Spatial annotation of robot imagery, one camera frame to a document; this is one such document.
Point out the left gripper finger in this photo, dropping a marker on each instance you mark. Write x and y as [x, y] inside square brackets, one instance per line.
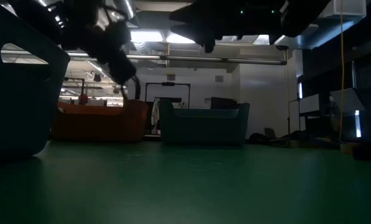
[121, 70]

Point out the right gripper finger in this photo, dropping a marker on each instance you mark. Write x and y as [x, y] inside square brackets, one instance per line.
[197, 31]
[191, 16]

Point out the black rubber band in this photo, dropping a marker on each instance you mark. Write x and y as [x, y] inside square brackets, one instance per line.
[138, 90]

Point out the ceiling light panel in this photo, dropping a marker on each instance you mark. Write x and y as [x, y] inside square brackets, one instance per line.
[179, 39]
[148, 36]

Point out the long metal ceiling pipe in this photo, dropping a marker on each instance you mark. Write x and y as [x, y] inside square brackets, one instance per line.
[204, 58]

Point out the person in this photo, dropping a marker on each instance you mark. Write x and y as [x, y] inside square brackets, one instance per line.
[83, 99]

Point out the white hanging cloth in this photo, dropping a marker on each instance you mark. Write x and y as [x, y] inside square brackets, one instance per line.
[155, 113]

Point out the orange plastic basket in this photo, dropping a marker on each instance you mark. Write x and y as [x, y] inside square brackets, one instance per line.
[101, 127]

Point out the blue ceiling beam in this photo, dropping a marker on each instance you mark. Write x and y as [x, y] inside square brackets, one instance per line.
[318, 34]

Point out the black monitor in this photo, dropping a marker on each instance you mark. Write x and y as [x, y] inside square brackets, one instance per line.
[224, 103]

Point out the teal plastic basket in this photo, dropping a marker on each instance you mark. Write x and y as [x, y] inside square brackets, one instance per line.
[204, 130]

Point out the blue-grey plastic basket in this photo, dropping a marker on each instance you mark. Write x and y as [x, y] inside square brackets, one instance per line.
[17, 109]

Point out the white panel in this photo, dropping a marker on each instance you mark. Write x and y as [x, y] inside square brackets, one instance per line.
[309, 104]

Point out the grey panel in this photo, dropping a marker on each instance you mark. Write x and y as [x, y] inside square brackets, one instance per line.
[346, 101]

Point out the green table mat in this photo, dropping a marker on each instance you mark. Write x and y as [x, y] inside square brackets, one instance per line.
[185, 186]

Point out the black metal frame stand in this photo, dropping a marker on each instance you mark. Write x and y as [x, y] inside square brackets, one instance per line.
[83, 91]
[168, 84]

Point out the round silver ventilation duct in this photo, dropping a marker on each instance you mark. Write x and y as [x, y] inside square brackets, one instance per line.
[128, 7]

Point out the grey wall plate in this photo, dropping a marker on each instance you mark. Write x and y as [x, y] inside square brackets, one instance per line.
[219, 78]
[171, 77]

